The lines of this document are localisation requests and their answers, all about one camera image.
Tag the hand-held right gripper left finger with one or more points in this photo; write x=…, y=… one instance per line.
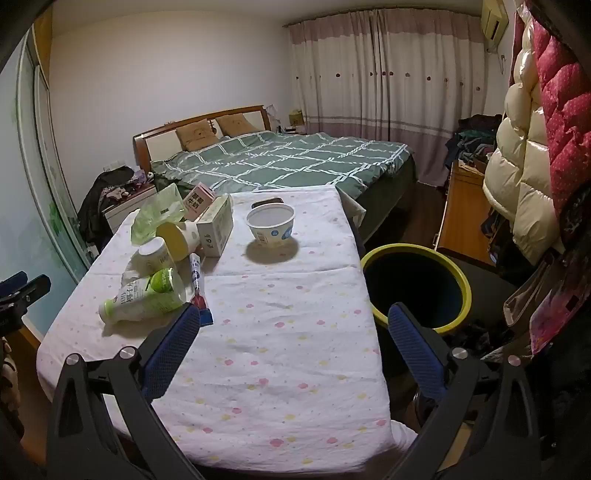
x=173, y=346

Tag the wooden bed headboard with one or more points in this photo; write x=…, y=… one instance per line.
x=141, y=147

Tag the toothpaste tube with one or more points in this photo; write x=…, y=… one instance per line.
x=195, y=272

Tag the wooden desk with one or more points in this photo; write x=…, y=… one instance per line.
x=461, y=217

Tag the pink plastic bag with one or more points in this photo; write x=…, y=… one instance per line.
x=554, y=314

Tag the white cardboard box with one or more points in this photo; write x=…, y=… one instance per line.
x=214, y=226

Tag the white nightstand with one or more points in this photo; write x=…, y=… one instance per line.
x=124, y=212

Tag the white paper bowl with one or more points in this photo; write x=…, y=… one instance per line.
x=270, y=230

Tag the red puffer jacket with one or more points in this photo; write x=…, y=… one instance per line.
x=568, y=115

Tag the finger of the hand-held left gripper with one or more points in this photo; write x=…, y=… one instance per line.
x=14, y=282
x=37, y=285

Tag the white and pink curtain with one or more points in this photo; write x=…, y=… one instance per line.
x=369, y=92

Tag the pile of clothes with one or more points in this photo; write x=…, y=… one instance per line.
x=471, y=138

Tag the brown pillow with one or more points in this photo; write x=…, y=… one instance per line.
x=196, y=136
x=235, y=124

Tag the wardrobe with sliding doors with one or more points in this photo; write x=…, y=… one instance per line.
x=27, y=184

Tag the dark clothes heap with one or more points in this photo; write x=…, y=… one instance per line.
x=99, y=198

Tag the wall socket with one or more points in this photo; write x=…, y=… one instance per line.
x=115, y=165

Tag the dark bin with yellow rim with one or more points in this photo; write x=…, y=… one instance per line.
x=415, y=277

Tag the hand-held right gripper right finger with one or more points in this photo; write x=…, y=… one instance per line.
x=415, y=350

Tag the air conditioner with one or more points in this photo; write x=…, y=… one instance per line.
x=491, y=23

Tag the pink carton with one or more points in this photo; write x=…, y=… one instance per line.
x=196, y=201

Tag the green plastic pouch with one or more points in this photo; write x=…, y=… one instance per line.
x=157, y=207

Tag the small white bottle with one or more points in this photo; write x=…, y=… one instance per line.
x=154, y=256

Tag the cream puffer jacket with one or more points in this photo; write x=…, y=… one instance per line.
x=521, y=184

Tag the white ribbed paper cup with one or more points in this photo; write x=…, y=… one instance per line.
x=173, y=240

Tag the small cardboard box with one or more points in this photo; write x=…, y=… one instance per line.
x=296, y=119

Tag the person's left forearm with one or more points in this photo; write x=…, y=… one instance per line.
x=7, y=383

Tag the green checked quilt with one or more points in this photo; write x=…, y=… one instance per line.
x=300, y=161

